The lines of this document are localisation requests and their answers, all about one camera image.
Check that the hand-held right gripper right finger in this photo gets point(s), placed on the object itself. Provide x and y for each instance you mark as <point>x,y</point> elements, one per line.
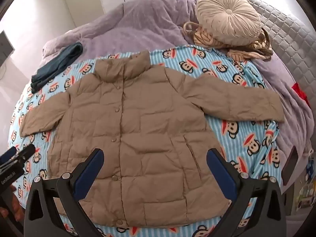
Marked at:
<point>219,170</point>

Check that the grey quilted headboard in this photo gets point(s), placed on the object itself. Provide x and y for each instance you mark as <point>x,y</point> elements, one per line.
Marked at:
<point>291,34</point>

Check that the dark blue jeans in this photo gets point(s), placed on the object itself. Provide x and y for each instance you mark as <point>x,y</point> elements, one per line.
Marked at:
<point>61,59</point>

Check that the tan puffer jacket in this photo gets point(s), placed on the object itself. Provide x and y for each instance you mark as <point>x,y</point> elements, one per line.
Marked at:
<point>148,128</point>

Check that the red cloth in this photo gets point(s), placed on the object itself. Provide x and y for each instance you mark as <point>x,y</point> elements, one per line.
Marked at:
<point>300,92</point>

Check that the white door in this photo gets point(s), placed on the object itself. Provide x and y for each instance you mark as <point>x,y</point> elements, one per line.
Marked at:
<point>79,0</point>

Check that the round beige pleated pillow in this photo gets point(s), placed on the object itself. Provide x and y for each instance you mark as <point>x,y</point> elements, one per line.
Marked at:
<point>227,17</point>

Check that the grey flat screen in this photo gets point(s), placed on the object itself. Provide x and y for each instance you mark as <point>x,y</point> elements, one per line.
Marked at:
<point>5,47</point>

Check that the person's left hand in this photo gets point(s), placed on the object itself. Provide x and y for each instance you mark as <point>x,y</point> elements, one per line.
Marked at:
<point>18,202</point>

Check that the purple duvet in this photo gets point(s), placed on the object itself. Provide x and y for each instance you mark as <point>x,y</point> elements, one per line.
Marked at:
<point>138,27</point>

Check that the dark phone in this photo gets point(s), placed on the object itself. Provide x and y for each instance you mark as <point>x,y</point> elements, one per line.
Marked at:
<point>290,165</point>

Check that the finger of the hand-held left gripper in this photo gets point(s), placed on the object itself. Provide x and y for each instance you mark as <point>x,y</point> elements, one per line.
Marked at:
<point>8,154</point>
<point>26,151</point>

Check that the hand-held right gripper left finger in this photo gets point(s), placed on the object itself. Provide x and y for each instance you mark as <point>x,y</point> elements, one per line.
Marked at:
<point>91,170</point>

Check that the striped beige cloth bag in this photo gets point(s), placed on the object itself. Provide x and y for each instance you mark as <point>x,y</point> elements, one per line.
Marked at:
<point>202,38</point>

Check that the blue striped monkey print blanket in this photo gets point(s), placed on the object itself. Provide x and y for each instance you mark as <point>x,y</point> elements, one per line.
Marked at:
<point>246,138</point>

